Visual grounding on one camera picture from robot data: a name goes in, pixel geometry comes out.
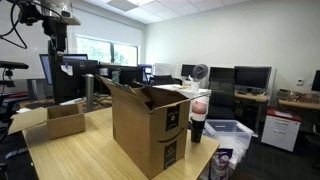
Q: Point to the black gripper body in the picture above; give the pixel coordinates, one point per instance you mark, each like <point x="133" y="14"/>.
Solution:
<point x="55" y="31"/>

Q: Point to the small open cardboard box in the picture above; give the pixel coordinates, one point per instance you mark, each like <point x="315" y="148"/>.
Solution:
<point x="65" y="123"/>

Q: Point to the white cabinet with red top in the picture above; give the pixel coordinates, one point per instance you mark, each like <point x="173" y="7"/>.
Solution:
<point x="280" y="131"/>

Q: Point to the monitor with blue screen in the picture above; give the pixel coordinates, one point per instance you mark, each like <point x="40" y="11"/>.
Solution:
<point x="45" y="68"/>

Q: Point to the black Dell monitor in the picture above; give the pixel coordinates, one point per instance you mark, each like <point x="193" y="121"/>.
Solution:
<point x="78" y="78"/>

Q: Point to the office window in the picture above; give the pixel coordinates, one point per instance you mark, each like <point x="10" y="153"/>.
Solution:
<point x="106" y="51"/>

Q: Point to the large Amazon cardboard box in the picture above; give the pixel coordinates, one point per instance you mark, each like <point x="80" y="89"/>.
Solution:
<point x="146" y="130"/>

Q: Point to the small black monitor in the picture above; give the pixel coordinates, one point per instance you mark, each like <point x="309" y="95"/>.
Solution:
<point x="187" y="70"/>

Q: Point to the white round table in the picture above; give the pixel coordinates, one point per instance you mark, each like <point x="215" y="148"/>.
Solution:
<point x="186" y="90"/>

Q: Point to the white paper cup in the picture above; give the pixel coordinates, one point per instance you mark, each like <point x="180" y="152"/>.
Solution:
<point x="195" y="86"/>

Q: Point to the grey desk fan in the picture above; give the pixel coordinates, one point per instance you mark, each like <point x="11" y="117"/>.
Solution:
<point x="200" y="71"/>

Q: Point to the red and white container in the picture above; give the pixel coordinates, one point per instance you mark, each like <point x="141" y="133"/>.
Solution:
<point x="199" y="108"/>

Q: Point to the black tumbler cup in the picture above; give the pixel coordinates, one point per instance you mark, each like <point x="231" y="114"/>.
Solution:
<point x="197" y="131"/>

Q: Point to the clear plastic storage bin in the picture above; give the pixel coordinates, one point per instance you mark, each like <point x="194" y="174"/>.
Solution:
<point x="230" y="133"/>

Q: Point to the wide black monitor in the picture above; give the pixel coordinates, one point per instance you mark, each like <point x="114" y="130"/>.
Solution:
<point x="252" y="77"/>

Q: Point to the wooden office desk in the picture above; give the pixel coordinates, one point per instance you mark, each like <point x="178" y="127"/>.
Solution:
<point x="251" y="98"/>

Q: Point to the purple snack bag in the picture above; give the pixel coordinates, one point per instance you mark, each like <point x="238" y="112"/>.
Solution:
<point x="220" y="165"/>

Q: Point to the cluttered wooden desk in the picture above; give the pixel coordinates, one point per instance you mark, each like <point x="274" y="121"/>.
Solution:
<point x="298" y="101"/>

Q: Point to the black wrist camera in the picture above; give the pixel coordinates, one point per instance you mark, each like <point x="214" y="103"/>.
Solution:
<point x="29" y="14"/>

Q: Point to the black camera on stand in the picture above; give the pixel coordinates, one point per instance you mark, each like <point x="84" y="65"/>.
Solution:
<point x="11" y="65"/>

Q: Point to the silver metal post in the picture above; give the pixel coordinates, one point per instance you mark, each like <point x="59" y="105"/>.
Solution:
<point x="89" y="93"/>

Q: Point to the white wall thermostat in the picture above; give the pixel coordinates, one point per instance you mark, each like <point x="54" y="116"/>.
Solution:
<point x="300" y="82"/>

